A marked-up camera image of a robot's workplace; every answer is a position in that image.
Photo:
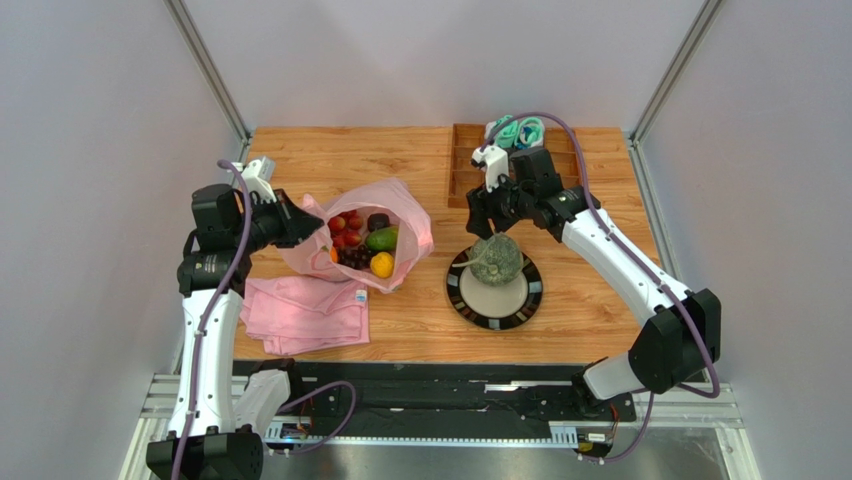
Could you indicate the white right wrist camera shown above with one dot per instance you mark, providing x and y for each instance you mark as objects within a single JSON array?
[{"x": 493, "y": 161}]

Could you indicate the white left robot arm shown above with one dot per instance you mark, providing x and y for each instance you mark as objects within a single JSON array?
[{"x": 213, "y": 434}]

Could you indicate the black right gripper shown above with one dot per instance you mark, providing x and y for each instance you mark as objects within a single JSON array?
[{"x": 492, "y": 202}]

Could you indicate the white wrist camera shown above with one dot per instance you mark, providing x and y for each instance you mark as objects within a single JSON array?
[
  {"x": 493, "y": 161},
  {"x": 256, "y": 174}
]

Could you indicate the fake yellow lemon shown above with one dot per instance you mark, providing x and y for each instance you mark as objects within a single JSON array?
[{"x": 382, "y": 265}]

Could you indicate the wooden compartment tray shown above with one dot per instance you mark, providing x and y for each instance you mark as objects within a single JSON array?
[{"x": 464, "y": 177}]

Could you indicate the fake dark grapes bunch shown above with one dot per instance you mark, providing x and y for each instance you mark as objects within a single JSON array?
[{"x": 357, "y": 258}]

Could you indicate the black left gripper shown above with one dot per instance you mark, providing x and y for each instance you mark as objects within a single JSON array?
[{"x": 295, "y": 225}]

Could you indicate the pink plastic bag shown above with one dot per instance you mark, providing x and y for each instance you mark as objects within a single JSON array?
[{"x": 389, "y": 196}]

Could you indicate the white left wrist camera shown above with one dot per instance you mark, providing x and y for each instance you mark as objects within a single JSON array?
[{"x": 256, "y": 174}]

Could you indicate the teal white rolled sock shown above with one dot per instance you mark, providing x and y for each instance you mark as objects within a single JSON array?
[{"x": 502, "y": 132}]

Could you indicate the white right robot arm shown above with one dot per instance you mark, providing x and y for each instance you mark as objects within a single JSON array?
[{"x": 680, "y": 328}]

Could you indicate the pink folded cloth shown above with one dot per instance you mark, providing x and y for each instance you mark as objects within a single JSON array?
[{"x": 299, "y": 314}]

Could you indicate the fake green orange mango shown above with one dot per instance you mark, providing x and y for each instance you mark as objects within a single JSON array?
[{"x": 383, "y": 240}]

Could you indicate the black rimmed plate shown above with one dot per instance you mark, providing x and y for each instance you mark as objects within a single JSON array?
[{"x": 494, "y": 308}]

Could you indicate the fake green netted melon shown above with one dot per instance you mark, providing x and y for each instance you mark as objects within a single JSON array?
[{"x": 494, "y": 262}]

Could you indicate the fake dark plum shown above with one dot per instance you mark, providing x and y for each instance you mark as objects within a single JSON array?
[{"x": 378, "y": 221}]

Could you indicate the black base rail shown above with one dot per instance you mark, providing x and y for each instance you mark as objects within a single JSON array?
[{"x": 436, "y": 400}]

